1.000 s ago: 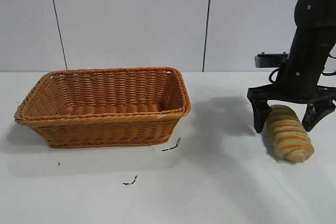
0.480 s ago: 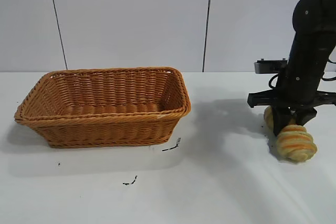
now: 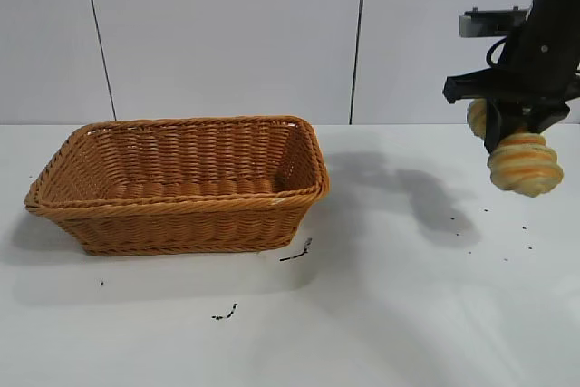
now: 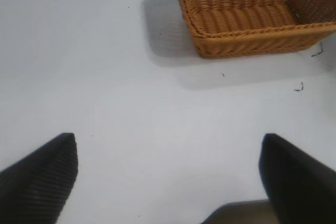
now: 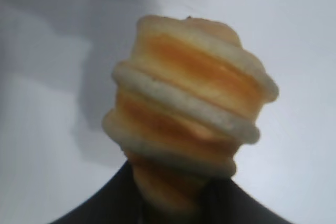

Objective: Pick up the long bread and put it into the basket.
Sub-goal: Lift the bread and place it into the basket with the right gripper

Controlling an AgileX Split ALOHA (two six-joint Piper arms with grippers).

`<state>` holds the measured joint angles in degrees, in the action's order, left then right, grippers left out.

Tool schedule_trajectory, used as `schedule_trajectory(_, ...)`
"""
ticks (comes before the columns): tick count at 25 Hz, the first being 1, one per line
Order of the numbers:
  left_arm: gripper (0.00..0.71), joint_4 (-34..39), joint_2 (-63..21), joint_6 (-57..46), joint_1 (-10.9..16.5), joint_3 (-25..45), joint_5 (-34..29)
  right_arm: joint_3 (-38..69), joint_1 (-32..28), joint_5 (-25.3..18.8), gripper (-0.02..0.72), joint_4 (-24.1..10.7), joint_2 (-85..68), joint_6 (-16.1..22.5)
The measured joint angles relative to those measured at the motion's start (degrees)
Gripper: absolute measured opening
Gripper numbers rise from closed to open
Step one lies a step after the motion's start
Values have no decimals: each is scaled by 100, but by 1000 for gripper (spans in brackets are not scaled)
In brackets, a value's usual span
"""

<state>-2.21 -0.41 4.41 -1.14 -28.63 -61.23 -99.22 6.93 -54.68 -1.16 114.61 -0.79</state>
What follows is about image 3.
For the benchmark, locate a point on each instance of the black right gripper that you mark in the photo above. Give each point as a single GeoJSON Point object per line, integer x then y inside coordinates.
{"type": "Point", "coordinates": [534, 74]}

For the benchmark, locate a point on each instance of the long striped twisted bread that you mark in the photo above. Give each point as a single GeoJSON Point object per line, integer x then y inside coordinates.
{"type": "Point", "coordinates": [525, 169]}

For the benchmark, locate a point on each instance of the brown woven wicker basket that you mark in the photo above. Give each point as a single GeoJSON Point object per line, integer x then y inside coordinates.
{"type": "Point", "coordinates": [181, 224]}

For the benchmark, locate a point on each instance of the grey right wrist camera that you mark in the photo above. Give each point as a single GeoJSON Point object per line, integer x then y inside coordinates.
{"type": "Point", "coordinates": [489, 23]}

